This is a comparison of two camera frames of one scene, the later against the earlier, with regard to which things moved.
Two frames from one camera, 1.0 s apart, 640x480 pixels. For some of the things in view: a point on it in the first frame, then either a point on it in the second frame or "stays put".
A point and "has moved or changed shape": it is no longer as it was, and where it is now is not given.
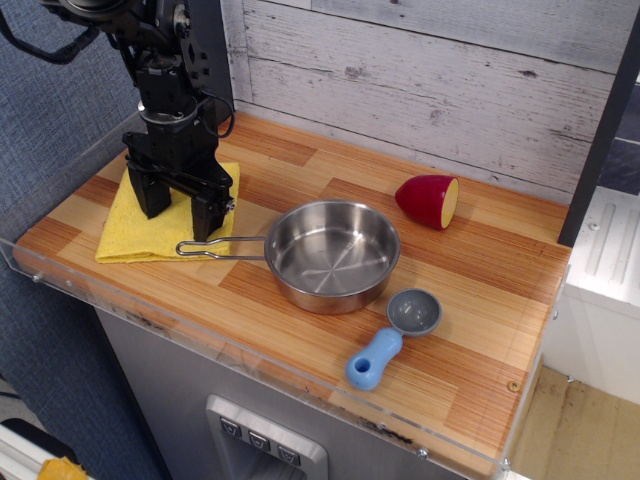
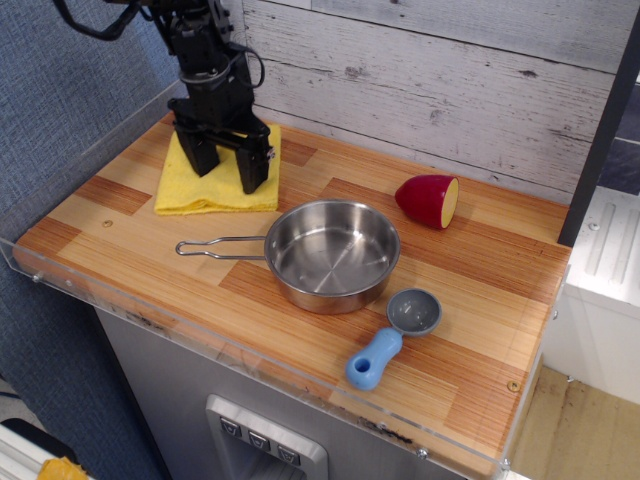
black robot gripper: (182, 141) -> (219, 108)
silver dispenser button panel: (252, 446) stays put
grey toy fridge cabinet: (173, 377) stays put
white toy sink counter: (594, 336) stays put
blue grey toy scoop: (411, 312) stays put
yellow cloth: (127, 235) has moved or changed shape
